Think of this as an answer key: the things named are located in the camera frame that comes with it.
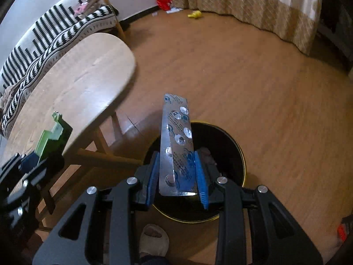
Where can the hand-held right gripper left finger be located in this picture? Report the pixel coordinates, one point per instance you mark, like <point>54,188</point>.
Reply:
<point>154,179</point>

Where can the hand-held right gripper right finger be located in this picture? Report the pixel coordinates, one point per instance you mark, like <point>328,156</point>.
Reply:
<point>200,179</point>

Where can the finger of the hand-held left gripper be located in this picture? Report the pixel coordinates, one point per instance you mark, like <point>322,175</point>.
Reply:
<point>29,162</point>
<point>47,168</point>

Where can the small green box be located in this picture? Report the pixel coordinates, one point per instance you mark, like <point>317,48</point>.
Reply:
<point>52,138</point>

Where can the black bin with yellow rim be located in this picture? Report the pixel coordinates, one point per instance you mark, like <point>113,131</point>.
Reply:
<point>220,149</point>

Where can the silver pill blister pack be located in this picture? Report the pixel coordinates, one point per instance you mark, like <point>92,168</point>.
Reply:
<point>176,149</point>

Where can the beige slipper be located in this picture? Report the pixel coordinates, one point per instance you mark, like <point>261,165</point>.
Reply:
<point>154,240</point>

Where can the brown cloth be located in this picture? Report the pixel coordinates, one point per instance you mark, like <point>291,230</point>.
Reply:
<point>6,96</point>

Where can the black white striped sofa cover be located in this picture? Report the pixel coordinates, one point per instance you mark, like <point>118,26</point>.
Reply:
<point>41,33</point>

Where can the red orange object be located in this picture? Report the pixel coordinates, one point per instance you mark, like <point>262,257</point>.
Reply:
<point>342,230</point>

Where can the wooden sofa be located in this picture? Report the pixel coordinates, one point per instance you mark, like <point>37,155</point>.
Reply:
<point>120,30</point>

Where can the pink cushion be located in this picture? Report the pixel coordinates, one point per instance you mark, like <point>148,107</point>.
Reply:
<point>82,7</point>

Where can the yellow toy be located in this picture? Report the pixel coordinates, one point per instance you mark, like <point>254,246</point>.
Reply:
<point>195,14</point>

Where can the white paper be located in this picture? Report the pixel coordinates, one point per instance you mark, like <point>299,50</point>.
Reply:
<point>173,11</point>

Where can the beige patterned curtain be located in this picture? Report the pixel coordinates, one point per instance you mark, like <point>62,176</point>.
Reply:
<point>248,5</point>

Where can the dark furniture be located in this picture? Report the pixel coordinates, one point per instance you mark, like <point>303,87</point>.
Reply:
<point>336,24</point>

